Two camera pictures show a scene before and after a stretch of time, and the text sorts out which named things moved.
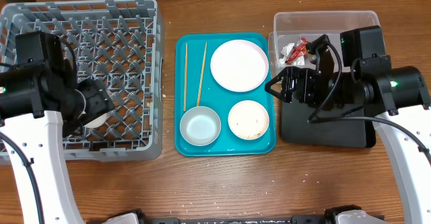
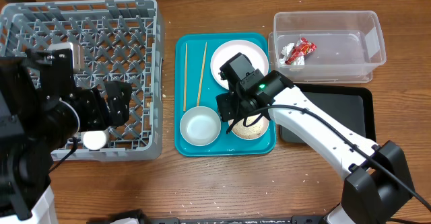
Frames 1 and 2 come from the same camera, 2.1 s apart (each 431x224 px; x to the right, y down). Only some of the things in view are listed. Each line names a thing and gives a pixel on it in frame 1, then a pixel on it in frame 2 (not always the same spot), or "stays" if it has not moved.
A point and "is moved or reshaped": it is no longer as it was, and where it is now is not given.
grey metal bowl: [200, 126] stays
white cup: [97, 122] is moved or reshaped
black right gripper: [307, 79] -> [226, 111]
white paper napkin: [300, 60] stays
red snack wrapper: [299, 50] stays
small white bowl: [248, 120] stays
